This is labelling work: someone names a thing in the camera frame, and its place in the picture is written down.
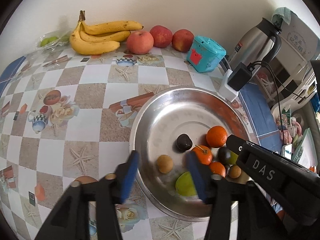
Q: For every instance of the yellow banana bunch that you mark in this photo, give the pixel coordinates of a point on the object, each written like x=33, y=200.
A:
x=100, y=38

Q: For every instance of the calculator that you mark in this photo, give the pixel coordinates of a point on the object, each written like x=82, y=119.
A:
x=304, y=152

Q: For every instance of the dark plum back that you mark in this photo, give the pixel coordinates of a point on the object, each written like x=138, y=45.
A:
x=227, y=168

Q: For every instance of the dark plum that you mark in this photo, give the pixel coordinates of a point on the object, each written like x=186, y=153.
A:
x=227, y=168
x=224, y=155
x=183, y=143

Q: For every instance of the red apple middle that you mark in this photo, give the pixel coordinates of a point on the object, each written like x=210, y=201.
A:
x=162, y=36

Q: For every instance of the red apple right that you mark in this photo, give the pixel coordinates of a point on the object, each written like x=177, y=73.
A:
x=182, y=40

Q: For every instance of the teal plastic box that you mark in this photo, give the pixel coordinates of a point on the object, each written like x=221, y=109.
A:
x=205, y=54

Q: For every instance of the red apple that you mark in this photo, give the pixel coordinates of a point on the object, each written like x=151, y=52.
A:
x=182, y=40
x=162, y=36

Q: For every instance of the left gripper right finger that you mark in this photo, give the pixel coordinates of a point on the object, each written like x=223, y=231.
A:
x=256, y=218

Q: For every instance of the steel thermos jug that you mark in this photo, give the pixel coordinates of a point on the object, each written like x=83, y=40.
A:
x=260, y=43

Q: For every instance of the black charger on white base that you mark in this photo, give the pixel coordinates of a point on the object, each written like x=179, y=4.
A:
x=234, y=80

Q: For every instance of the dark plum front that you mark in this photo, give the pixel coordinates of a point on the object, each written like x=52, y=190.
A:
x=224, y=155

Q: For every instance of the clear bag of green fruits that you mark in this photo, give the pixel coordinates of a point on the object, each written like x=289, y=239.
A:
x=53, y=40

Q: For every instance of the orange tangerine with stem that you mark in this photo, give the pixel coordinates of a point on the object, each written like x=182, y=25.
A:
x=203, y=153

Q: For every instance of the orange tangerine front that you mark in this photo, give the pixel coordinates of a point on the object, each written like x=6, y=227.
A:
x=216, y=136

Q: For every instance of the pale pink apple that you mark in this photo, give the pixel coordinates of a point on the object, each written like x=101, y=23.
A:
x=140, y=42

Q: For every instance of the small brown longan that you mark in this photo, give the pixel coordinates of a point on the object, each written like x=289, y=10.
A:
x=235, y=172
x=164, y=164

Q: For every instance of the large green fruit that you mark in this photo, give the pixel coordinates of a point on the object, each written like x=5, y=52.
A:
x=233, y=158

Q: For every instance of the smartphone on stand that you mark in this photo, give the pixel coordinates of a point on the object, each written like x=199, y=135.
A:
x=286, y=151

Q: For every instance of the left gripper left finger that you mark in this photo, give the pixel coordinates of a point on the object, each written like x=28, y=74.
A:
x=69, y=218

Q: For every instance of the small green fruit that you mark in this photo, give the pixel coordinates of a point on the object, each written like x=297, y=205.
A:
x=184, y=185

